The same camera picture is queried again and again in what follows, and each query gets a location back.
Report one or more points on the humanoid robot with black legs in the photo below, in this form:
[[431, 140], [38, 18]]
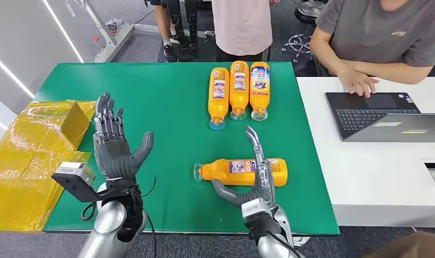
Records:
[[192, 25]]

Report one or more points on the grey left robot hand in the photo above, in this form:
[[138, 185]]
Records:
[[112, 156]]

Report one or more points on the red stand knob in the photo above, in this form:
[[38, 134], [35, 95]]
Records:
[[96, 39]]

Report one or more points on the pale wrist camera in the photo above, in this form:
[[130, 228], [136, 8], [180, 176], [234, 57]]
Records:
[[255, 210], [75, 171]]

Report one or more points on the black stool with chrome base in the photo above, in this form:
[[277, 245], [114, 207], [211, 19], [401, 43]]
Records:
[[310, 12]]

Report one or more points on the person's right forearm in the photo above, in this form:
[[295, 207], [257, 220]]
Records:
[[326, 58]]

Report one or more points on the white robot gantry stand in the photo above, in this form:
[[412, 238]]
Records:
[[114, 42]]

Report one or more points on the white table foot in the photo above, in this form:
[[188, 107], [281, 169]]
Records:
[[302, 241]]

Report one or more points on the yellow film wrapped flat stack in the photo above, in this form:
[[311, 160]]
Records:
[[22, 185]]

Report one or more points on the dark grey laptop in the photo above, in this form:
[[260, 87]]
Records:
[[363, 117]]

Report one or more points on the person's left forearm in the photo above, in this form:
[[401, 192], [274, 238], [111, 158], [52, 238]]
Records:
[[399, 73]]

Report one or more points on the orange detergent bottle clear cap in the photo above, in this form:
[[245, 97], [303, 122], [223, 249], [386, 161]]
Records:
[[259, 103], [239, 96], [221, 172]]

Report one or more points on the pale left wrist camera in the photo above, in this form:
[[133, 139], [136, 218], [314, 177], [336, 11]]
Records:
[[75, 171]]

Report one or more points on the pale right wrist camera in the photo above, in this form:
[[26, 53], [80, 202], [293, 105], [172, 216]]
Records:
[[255, 210]]

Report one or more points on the brown rounded object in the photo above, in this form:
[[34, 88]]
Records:
[[409, 247]]

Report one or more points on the orange detergent bottle bluish cap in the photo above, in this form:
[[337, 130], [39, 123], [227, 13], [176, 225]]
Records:
[[218, 107]]

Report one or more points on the person's right hand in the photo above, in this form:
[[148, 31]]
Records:
[[356, 82]]

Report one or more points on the black stand caster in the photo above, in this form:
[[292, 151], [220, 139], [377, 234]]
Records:
[[113, 25]]

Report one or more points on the yellow film wrapped carton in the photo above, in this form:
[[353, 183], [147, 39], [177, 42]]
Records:
[[68, 124]]

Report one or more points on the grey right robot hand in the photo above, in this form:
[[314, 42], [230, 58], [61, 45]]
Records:
[[265, 185]]

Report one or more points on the person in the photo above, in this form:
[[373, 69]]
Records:
[[242, 25], [374, 32], [164, 21]]

